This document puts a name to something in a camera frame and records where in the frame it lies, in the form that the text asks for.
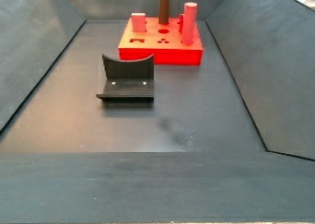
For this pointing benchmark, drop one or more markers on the black curved regrasp stand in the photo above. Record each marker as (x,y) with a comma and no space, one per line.
(128,79)

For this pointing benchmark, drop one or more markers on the red fixture block with holes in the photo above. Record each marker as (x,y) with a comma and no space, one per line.
(161,42)

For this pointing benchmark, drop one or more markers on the tall pink cylinder peg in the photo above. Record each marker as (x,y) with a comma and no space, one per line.
(188,22)

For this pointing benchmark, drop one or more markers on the red star-shaped peg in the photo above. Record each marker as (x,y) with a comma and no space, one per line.
(180,22)

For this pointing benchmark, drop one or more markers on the dark brown cylinder peg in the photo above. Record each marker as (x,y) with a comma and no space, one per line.
(163,11)

